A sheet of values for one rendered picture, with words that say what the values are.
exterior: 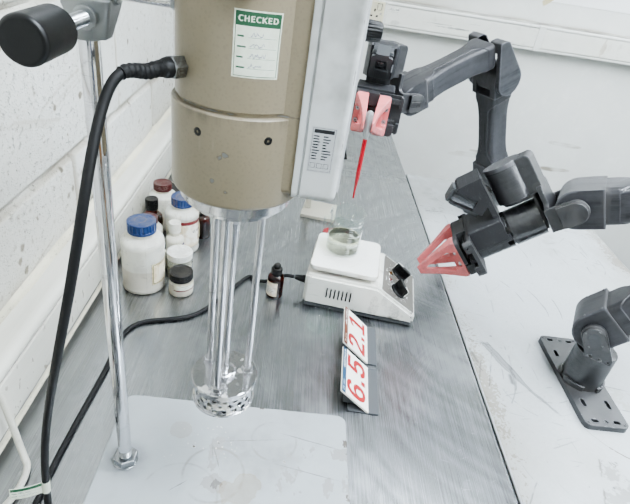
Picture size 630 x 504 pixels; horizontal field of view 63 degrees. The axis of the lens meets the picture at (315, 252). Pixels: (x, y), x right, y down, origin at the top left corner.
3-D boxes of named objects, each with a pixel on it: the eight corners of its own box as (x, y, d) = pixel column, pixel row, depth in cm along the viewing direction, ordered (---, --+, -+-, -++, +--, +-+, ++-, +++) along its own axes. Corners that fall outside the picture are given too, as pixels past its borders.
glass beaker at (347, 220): (346, 239, 98) (354, 200, 94) (365, 257, 94) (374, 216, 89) (314, 245, 95) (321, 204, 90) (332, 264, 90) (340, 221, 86)
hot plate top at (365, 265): (380, 247, 98) (381, 243, 98) (377, 282, 88) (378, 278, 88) (319, 235, 99) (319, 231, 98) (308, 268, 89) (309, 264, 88)
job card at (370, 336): (374, 329, 90) (379, 311, 88) (376, 366, 82) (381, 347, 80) (340, 324, 90) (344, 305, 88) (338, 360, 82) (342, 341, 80)
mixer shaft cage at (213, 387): (258, 374, 58) (281, 172, 45) (251, 422, 53) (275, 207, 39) (198, 367, 58) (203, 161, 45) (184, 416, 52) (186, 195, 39)
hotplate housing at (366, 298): (410, 287, 103) (420, 253, 98) (410, 329, 91) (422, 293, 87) (301, 264, 104) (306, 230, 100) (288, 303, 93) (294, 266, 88)
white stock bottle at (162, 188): (182, 224, 110) (182, 182, 105) (163, 234, 106) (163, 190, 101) (162, 215, 112) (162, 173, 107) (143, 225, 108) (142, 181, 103)
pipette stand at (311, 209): (336, 207, 127) (345, 159, 120) (333, 222, 120) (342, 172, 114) (305, 201, 128) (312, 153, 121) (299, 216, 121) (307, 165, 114)
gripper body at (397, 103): (404, 99, 86) (405, 88, 92) (345, 87, 87) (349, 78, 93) (396, 136, 89) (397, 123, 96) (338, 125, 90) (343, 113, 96)
